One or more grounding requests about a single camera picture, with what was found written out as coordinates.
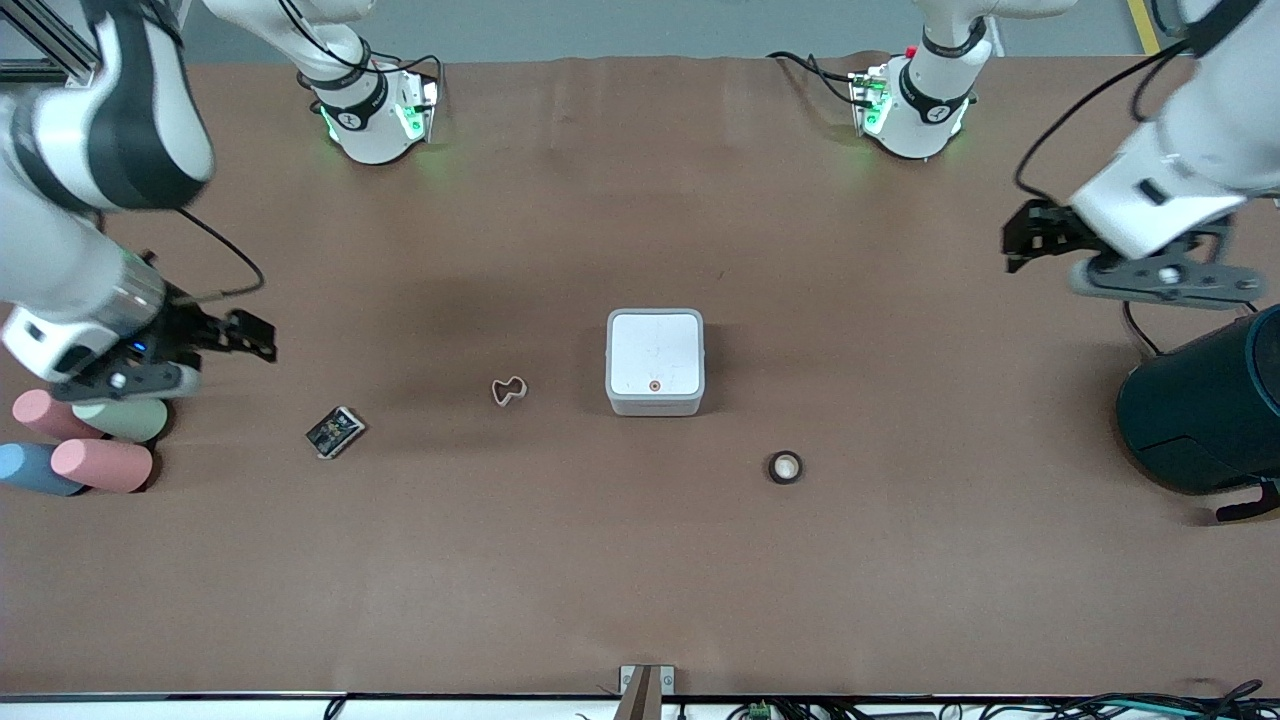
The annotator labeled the small black circuit board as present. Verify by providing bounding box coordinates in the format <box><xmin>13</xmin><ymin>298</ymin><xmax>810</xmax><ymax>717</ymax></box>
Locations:
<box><xmin>306</xmin><ymin>406</ymin><xmax>367</xmax><ymax>461</ymax></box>

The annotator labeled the white square trash bin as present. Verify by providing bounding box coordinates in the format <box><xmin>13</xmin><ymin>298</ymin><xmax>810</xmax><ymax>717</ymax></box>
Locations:
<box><xmin>606</xmin><ymin>308</ymin><xmax>707</xmax><ymax>417</ymax></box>

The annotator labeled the pink cylinder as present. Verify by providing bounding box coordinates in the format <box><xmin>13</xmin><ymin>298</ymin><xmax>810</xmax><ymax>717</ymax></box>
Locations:
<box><xmin>50</xmin><ymin>438</ymin><xmax>154</xmax><ymax>494</ymax></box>
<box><xmin>12</xmin><ymin>389</ymin><xmax>101</xmax><ymax>441</ymax></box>

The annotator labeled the green cylinder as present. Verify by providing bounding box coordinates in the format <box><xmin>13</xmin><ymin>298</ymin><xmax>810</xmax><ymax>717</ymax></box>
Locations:
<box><xmin>72</xmin><ymin>398</ymin><xmax>169</xmax><ymax>444</ymax></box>

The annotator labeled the blue cylinder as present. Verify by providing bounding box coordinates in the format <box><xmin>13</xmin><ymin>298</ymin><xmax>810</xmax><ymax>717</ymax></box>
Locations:
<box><xmin>0</xmin><ymin>443</ymin><xmax>87</xmax><ymax>497</ymax></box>

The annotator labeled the dark teal cylindrical container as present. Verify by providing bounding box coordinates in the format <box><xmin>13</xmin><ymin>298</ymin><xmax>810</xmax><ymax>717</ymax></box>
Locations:
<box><xmin>1117</xmin><ymin>305</ymin><xmax>1280</xmax><ymax>497</ymax></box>

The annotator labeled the brown table cover sheet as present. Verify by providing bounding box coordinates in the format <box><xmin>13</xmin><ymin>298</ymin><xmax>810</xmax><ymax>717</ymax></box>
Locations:
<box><xmin>0</xmin><ymin>52</ymin><xmax>1280</xmax><ymax>699</ymax></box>

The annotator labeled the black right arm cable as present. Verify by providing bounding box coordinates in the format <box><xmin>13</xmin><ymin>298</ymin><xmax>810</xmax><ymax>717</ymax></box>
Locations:
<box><xmin>172</xmin><ymin>205</ymin><xmax>266</xmax><ymax>303</ymax></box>

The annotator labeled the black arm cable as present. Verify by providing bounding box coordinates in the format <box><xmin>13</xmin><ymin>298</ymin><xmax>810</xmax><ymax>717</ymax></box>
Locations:
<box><xmin>172</xmin><ymin>205</ymin><xmax>266</xmax><ymax>303</ymax></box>
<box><xmin>1014</xmin><ymin>38</ymin><xmax>1193</xmax><ymax>206</ymax></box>

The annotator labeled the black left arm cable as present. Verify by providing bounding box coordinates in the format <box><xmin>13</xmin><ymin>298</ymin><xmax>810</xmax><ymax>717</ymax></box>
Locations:
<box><xmin>1014</xmin><ymin>38</ymin><xmax>1193</xmax><ymax>206</ymax></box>

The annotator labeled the black looped table cable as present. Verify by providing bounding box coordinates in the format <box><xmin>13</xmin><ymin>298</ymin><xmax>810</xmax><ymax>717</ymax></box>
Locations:
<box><xmin>1122</xmin><ymin>298</ymin><xmax>1166</xmax><ymax>357</ymax></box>

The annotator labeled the black left base cable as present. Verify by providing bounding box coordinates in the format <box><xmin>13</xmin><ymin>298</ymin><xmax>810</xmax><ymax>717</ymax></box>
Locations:
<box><xmin>767</xmin><ymin>50</ymin><xmax>863</xmax><ymax>107</ymax></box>

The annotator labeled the black base cable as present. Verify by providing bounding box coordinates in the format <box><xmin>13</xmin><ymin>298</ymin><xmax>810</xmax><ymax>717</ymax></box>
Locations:
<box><xmin>375</xmin><ymin>54</ymin><xmax>444</xmax><ymax>103</ymax></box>
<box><xmin>767</xmin><ymin>50</ymin><xmax>863</xmax><ymax>107</ymax></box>

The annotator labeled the aluminium frame profile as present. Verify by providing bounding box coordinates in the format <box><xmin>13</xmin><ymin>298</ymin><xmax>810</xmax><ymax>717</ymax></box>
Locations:
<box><xmin>0</xmin><ymin>0</ymin><xmax>106</xmax><ymax>84</ymax></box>

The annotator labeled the black curved handle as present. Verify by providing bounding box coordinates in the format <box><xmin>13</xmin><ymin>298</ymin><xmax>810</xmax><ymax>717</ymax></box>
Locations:
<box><xmin>1217</xmin><ymin>480</ymin><xmax>1280</xmax><ymax>523</ymax></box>

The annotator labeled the black right base cable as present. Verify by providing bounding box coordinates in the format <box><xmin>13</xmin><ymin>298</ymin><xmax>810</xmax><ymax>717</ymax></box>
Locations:
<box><xmin>375</xmin><ymin>54</ymin><xmax>444</xmax><ymax>103</ymax></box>

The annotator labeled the black cable bundle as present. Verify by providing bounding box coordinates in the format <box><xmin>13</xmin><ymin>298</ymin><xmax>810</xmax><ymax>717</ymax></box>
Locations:
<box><xmin>1040</xmin><ymin>680</ymin><xmax>1269</xmax><ymax>720</ymax></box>

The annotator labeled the metal edge bracket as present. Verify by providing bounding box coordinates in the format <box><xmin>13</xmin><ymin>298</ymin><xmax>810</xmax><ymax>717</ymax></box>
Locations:
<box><xmin>619</xmin><ymin>664</ymin><xmax>676</xmax><ymax>720</ymax></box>

